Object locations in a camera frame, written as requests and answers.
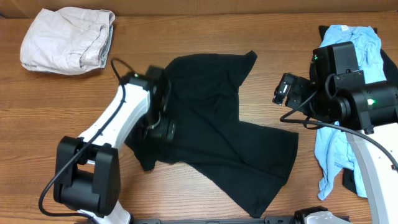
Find black t-shirt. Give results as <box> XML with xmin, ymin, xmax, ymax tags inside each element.
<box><xmin>125</xmin><ymin>51</ymin><xmax>299</xmax><ymax>218</ymax></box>

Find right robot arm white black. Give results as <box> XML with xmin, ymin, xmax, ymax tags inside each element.
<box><xmin>273</xmin><ymin>42</ymin><xmax>397</xmax><ymax>223</ymax></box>

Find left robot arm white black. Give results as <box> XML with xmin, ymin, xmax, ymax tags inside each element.
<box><xmin>53</xmin><ymin>66</ymin><xmax>175</xmax><ymax>223</ymax></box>

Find light blue shirt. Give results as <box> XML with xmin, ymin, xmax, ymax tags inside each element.
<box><xmin>313</xmin><ymin>24</ymin><xmax>387</xmax><ymax>201</ymax></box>

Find grey folded garment under shorts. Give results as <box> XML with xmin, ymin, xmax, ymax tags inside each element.
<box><xmin>100</xmin><ymin>25</ymin><xmax>114</xmax><ymax>68</ymax></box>

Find black garment under blue shirt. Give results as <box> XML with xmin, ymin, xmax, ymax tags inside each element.
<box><xmin>315</xmin><ymin>25</ymin><xmax>397</xmax><ymax>200</ymax></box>

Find beige folded shorts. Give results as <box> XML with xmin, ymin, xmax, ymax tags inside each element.
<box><xmin>20</xmin><ymin>7</ymin><xmax>116</xmax><ymax>75</ymax></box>

